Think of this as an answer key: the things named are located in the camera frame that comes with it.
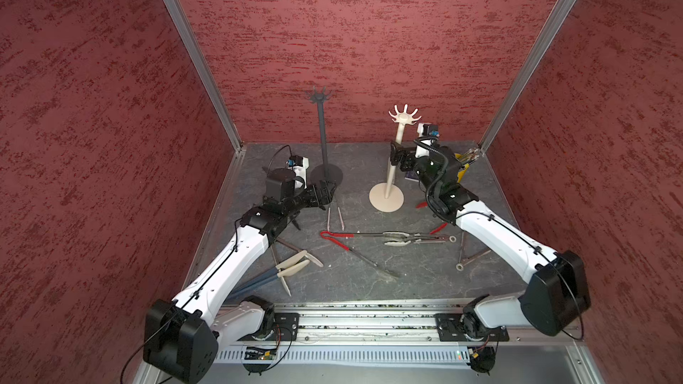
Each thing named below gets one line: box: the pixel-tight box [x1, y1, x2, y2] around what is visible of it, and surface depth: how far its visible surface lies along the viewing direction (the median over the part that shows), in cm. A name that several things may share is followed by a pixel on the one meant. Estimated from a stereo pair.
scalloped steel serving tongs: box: [382, 232, 458, 248], surface depth 93 cm
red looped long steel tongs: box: [320, 231, 401, 280], surface depth 93 cm
